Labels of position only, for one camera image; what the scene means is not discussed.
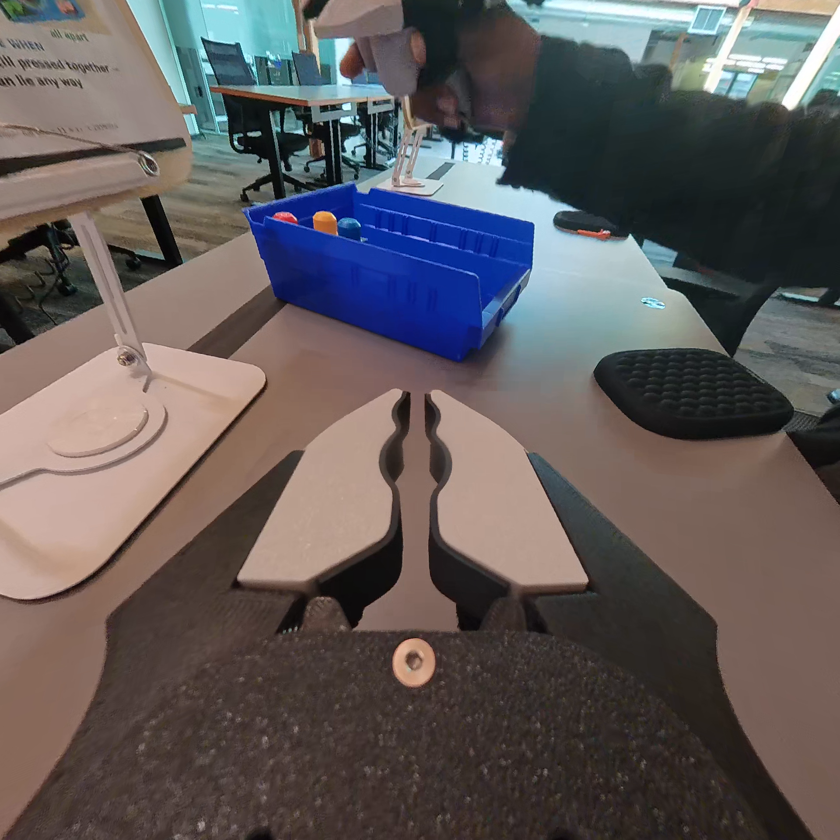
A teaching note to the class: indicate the dark fleece jacket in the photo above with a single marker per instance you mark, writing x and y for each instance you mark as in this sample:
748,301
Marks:
820,446

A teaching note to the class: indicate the wooden top office desk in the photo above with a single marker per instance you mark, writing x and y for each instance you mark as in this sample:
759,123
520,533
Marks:
295,92
161,229

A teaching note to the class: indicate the orange one-stud mega block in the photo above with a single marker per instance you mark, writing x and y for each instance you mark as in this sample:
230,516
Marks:
325,222

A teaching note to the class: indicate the small orange tool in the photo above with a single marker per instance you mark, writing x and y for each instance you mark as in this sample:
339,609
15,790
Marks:
594,233

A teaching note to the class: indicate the black office chair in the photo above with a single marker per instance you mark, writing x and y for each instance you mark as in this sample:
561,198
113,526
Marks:
39,243
305,65
226,59

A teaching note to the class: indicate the black flat pad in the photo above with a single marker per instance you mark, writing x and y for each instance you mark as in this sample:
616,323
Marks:
571,220

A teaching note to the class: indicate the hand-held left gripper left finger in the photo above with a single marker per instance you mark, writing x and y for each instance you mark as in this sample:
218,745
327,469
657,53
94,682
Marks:
328,512

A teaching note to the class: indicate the blue plastic bin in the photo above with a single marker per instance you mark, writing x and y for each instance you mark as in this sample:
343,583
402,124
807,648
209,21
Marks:
394,289

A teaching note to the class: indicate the wooden board easel stand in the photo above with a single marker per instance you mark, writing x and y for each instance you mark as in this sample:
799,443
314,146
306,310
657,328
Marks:
410,187

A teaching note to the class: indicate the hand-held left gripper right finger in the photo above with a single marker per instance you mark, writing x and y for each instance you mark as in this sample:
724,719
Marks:
505,518

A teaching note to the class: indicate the printed instruction sheet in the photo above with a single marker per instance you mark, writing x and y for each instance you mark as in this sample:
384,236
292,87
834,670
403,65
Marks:
52,98

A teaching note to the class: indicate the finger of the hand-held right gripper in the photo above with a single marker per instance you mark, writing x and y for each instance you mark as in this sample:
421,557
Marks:
361,19

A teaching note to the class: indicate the white base document stand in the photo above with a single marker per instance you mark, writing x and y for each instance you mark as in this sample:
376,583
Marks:
79,512

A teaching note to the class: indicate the person's right forearm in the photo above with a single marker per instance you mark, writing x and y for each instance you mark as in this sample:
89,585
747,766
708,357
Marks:
656,164

